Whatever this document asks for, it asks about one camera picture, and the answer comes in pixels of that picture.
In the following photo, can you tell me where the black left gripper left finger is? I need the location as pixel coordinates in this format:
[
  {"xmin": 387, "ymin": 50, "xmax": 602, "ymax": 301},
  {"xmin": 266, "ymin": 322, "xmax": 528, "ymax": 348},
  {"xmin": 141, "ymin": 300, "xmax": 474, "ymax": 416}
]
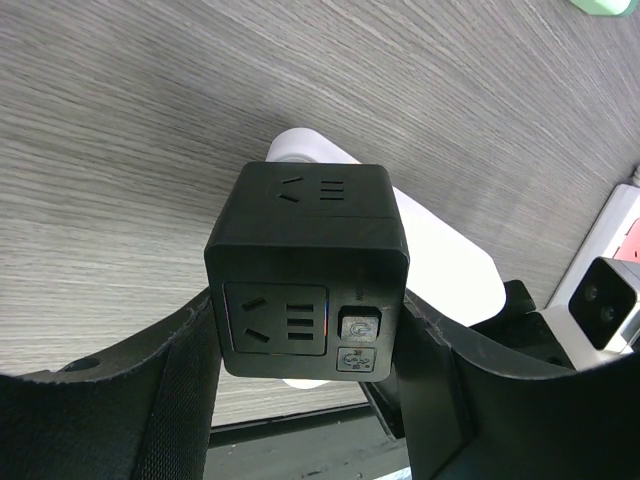
[{"xmin": 1, "ymin": 291, "xmax": 221, "ymax": 479}]

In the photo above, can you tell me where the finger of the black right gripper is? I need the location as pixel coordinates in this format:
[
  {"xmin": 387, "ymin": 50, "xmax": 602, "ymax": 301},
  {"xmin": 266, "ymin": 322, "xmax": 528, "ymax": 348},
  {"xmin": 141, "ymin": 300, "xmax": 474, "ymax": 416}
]
[{"xmin": 471, "ymin": 280, "xmax": 574, "ymax": 370}]

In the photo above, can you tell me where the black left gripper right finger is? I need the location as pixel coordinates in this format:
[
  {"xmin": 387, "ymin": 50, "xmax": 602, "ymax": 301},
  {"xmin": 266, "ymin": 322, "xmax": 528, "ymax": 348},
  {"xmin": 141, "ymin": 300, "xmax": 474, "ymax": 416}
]
[{"xmin": 394, "ymin": 294, "xmax": 639, "ymax": 479}]

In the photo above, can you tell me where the black cube socket adapter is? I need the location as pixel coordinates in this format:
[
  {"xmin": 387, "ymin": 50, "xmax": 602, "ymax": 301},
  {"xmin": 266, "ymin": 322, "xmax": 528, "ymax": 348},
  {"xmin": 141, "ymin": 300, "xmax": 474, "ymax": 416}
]
[{"xmin": 204, "ymin": 162, "xmax": 409, "ymax": 382}]

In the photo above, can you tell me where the green USB charger plug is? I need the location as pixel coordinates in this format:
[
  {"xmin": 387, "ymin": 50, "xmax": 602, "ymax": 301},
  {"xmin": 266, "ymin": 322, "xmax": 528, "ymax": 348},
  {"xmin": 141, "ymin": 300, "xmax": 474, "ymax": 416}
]
[{"xmin": 570, "ymin": 0, "xmax": 639, "ymax": 17}]

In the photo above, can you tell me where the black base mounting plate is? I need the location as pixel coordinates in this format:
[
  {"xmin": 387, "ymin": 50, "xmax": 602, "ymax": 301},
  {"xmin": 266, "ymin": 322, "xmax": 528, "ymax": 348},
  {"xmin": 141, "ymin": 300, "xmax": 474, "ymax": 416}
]
[{"xmin": 203, "ymin": 403, "xmax": 409, "ymax": 479}]

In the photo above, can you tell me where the pink cube adapter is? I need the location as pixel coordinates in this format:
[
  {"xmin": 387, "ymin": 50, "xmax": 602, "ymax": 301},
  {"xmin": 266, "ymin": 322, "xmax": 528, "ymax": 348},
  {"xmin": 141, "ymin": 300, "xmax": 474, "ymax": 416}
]
[{"xmin": 613, "ymin": 218, "xmax": 640, "ymax": 263}]

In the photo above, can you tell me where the white power strip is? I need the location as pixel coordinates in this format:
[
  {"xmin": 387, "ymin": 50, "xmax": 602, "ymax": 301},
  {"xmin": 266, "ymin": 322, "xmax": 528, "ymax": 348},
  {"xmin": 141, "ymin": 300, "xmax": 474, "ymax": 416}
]
[{"xmin": 547, "ymin": 184, "xmax": 639, "ymax": 308}]

